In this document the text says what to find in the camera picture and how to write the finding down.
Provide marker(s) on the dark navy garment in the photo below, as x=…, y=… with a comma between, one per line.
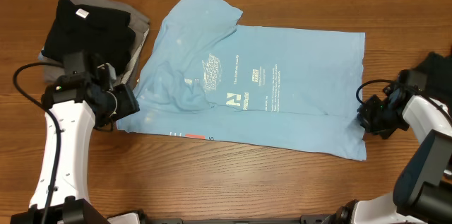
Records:
x=438, y=71

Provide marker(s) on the light blue printed t-shirt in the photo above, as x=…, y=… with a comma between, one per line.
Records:
x=210, y=77

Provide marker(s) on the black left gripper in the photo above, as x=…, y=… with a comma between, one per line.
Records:
x=128, y=104

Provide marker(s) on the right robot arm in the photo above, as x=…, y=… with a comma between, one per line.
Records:
x=420, y=194

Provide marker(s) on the folded grey garment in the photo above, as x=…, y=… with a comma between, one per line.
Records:
x=139, y=23

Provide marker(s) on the folded black garment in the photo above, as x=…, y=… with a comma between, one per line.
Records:
x=96, y=30

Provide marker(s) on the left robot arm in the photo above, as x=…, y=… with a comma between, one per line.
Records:
x=83, y=99

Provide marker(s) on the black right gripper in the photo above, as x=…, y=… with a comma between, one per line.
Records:
x=369, y=117

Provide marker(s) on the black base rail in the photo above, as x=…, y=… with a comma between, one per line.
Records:
x=139, y=217

